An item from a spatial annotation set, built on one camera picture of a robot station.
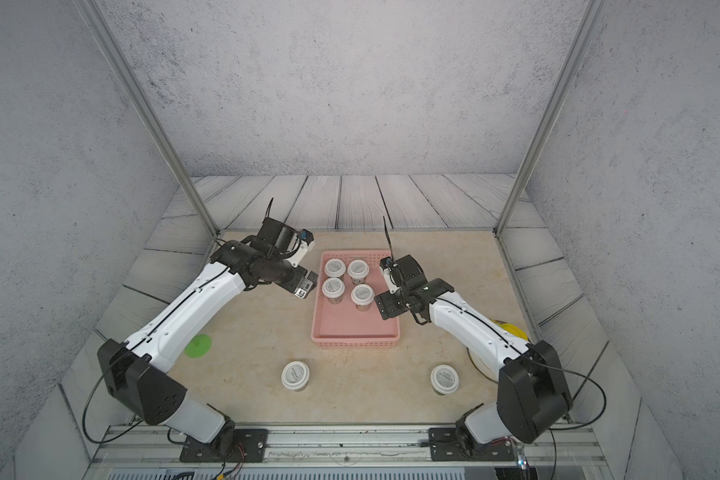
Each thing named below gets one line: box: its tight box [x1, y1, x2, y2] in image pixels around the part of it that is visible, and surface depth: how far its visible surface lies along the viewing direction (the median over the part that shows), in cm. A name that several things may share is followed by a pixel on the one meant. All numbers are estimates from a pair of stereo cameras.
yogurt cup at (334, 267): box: [324, 258, 346, 278], surface depth 103 cm
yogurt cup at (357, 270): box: [347, 259, 370, 285], surface depth 103 cm
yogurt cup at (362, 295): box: [350, 284, 375, 312], surface depth 95 cm
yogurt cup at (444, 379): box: [430, 364, 460, 396], surface depth 79 cm
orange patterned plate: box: [467, 348, 499, 385], surface depth 85 cm
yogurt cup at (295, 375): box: [281, 360, 310, 391], surface depth 80 cm
